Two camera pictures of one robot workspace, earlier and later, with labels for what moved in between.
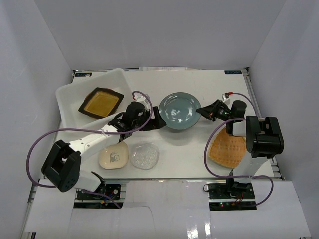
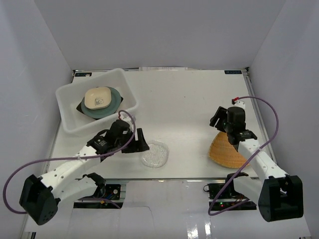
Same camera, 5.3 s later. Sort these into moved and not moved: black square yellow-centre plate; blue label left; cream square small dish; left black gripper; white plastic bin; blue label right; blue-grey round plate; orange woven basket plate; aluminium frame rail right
Moved: left black gripper; black square yellow-centre plate; cream square small dish; blue-grey round plate
Not moved: aluminium frame rail right; orange woven basket plate; white plastic bin; blue label left; blue label right
